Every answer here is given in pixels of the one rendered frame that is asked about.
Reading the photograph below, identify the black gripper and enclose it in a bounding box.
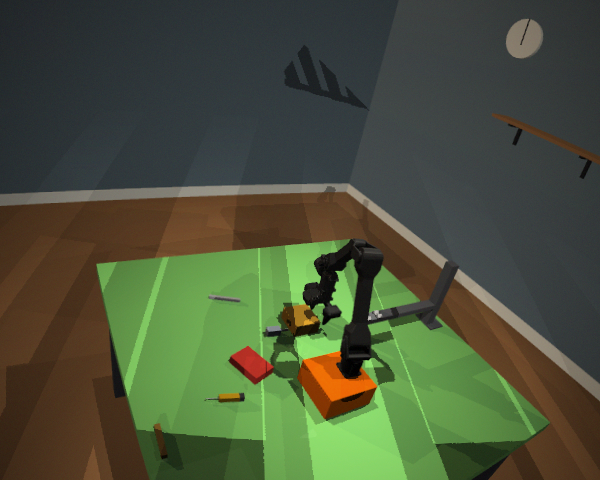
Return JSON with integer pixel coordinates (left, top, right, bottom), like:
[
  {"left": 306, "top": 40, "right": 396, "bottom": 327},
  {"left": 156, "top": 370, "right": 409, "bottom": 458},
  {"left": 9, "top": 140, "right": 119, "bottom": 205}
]
[{"left": 304, "top": 282, "right": 342, "bottom": 325}]

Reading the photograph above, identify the orange-handled screwdriver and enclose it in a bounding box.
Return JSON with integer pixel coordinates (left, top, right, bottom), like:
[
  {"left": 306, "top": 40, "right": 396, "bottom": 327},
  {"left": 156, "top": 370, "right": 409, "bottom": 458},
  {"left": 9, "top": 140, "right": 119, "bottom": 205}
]
[{"left": 205, "top": 393, "right": 245, "bottom": 403}]

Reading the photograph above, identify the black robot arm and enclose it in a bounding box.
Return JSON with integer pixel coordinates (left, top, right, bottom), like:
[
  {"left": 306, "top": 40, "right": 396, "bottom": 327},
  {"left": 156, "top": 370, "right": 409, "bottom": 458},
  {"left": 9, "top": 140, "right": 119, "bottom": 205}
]
[{"left": 303, "top": 238, "right": 384, "bottom": 378}]

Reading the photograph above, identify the grey metal rod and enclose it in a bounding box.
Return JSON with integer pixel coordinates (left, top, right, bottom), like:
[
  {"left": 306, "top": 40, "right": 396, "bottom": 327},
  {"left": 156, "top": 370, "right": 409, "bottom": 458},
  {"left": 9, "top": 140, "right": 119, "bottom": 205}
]
[{"left": 209, "top": 294, "right": 241, "bottom": 302}]

